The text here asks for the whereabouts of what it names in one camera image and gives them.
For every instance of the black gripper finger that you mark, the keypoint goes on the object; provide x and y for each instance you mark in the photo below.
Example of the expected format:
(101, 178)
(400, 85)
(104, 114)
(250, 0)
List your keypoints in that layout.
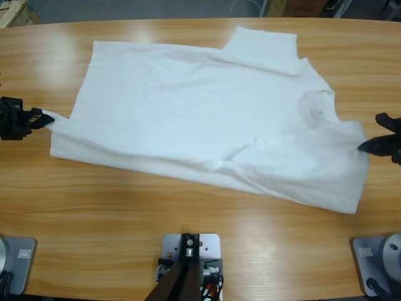
(382, 151)
(40, 113)
(39, 123)
(380, 142)

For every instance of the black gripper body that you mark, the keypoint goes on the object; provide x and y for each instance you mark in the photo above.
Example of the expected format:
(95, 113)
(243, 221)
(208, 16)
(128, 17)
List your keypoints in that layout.
(398, 138)
(12, 122)

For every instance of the white t-shirt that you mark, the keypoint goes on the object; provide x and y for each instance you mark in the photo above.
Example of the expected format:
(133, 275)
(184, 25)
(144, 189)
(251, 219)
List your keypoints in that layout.
(188, 109)

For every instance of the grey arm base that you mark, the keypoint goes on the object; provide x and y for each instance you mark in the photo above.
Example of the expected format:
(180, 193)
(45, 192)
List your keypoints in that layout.
(376, 254)
(18, 260)

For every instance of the wooden pallet stack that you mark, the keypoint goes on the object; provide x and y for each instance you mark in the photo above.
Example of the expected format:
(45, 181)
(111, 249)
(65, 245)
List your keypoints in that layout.
(12, 12)

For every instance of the brown cardboard box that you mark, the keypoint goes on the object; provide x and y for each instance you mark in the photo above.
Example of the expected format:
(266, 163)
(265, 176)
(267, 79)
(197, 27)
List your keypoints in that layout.
(297, 6)

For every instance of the white chair frame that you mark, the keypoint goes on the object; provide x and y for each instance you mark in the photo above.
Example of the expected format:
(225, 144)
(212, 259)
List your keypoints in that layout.
(341, 7)

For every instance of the grey camera mount plate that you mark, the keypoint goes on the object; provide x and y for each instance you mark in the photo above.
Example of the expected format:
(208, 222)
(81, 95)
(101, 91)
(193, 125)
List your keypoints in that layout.
(210, 247)

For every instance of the black electronics bracket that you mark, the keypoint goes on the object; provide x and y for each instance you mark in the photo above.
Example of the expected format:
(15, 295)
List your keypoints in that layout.
(216, 261)

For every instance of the dark camera post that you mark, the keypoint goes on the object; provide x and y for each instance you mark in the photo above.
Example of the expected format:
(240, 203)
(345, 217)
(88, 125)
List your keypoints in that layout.
(185, 276)

